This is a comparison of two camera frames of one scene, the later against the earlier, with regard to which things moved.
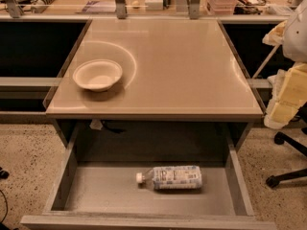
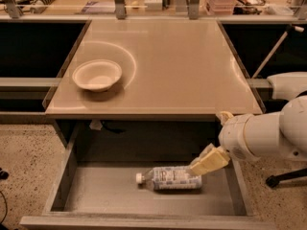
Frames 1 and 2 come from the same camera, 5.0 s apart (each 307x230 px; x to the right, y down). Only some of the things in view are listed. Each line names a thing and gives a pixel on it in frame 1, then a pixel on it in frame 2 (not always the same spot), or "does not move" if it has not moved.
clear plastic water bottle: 172,177 does not move
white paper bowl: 97,75 does not move
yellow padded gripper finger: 276,34 to 242,135
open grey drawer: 96,186 does not move
